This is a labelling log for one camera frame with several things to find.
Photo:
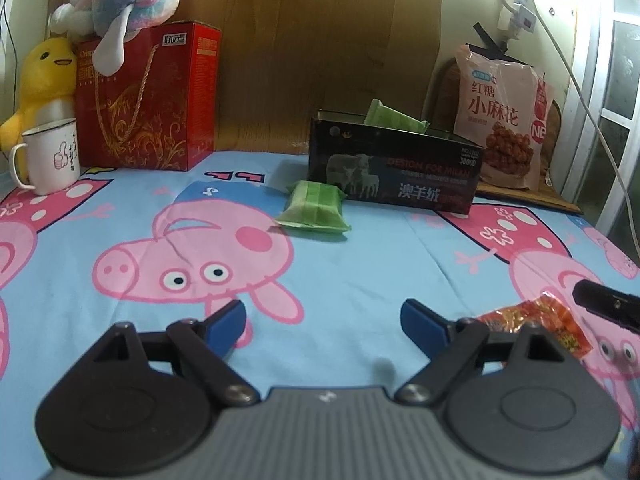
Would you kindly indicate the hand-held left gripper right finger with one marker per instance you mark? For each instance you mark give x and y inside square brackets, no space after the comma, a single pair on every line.
[422,327]

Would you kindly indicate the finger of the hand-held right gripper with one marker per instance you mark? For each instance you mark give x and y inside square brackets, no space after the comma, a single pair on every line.
[607,302]

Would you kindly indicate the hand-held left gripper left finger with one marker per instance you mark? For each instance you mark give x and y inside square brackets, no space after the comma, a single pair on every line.
[225,327]

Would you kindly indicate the red orange snack packet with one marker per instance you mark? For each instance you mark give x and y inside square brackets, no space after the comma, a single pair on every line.
[540,317]

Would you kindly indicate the black cardboard box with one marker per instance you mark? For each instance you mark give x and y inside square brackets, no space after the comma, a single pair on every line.
[400,180]

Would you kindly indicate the green pastry packet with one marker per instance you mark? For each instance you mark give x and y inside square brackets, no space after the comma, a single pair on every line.
[392,117]
[312,205]

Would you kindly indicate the cartoon pig printed bedsheet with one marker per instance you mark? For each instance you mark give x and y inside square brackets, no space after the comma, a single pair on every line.
[350,260]

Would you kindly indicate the large pink snack bag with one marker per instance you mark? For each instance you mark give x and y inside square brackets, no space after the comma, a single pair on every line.
[500,110]

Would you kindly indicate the red gift box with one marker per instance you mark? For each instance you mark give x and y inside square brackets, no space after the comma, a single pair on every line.
[165,110]

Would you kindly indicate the white enamel mug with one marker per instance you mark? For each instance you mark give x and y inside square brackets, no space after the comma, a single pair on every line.
[52,155]

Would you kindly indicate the black tape strip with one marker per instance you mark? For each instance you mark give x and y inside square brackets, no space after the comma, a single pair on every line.
[492,42]

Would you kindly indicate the white power strip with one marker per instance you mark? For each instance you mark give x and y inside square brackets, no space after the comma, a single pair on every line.
[525,10]

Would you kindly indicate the wooden board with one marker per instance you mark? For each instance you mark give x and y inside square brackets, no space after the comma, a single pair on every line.
[310,35]

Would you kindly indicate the yellow duck plush toy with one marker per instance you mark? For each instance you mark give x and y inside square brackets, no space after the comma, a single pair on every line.
[45,80]

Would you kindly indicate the pastel unicorn plush toy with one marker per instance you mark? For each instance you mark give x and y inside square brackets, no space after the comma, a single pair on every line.
[130,0]

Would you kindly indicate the window frame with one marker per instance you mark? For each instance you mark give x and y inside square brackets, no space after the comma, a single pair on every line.
[617,85]

